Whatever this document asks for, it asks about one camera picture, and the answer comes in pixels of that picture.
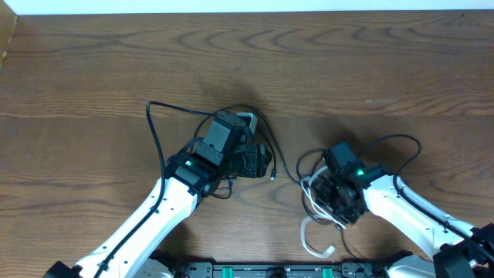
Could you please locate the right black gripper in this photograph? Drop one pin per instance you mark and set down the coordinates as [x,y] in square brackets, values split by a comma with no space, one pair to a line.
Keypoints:
[323,195]

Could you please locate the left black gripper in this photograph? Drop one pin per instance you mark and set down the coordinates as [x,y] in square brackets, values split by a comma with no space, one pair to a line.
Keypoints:
[262,157]

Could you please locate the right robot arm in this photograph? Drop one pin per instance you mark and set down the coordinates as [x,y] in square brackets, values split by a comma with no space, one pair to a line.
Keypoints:
[455,247]

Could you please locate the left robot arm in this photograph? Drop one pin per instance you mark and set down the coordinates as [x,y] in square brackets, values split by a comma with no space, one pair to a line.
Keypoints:
[226,152]

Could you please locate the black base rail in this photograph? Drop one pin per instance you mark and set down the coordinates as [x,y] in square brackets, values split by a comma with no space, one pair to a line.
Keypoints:
[293,270]

